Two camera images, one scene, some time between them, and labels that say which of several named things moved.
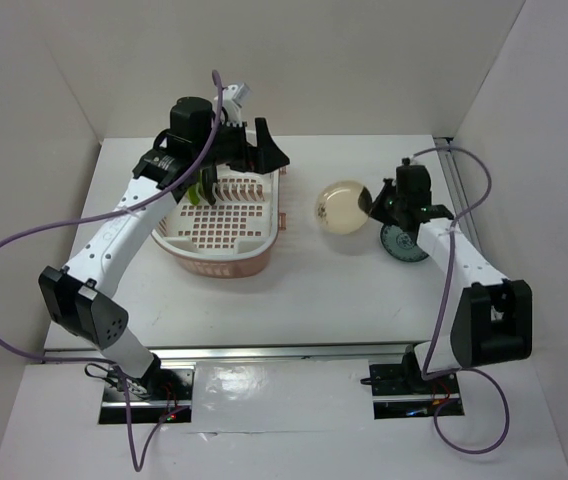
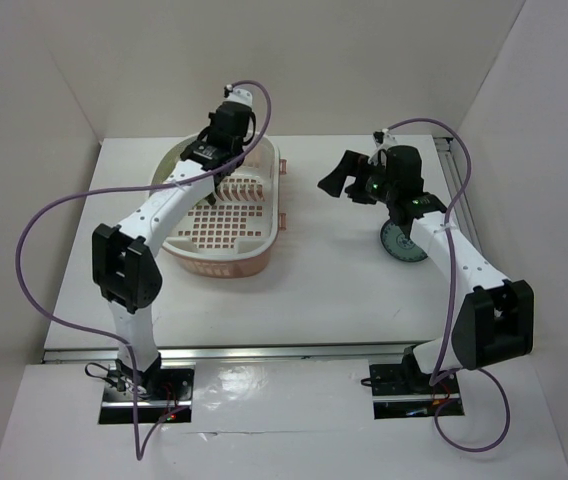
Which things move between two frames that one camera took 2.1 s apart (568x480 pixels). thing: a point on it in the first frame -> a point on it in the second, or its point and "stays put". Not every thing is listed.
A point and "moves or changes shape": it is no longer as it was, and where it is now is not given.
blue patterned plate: (400, 244) stays put
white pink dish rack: (236, 236) stays put
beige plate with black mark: (338, 208) moves or changes shape
